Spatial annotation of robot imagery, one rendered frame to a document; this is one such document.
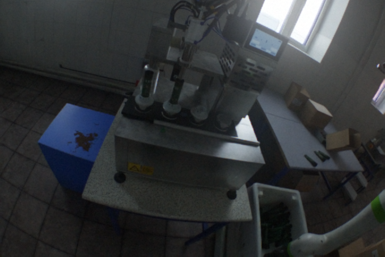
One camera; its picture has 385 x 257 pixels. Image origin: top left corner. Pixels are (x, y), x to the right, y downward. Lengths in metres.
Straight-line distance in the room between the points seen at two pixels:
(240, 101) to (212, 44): 1.43
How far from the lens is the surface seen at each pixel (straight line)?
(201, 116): 0.67
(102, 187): 0.80
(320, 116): 2.12
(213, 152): 0.64
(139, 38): 2.16
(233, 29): 0.65
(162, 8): 2.05
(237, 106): 0.77
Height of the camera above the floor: 1.47
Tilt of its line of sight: 35 degrees down
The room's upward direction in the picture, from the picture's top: 21 degrees clockwise
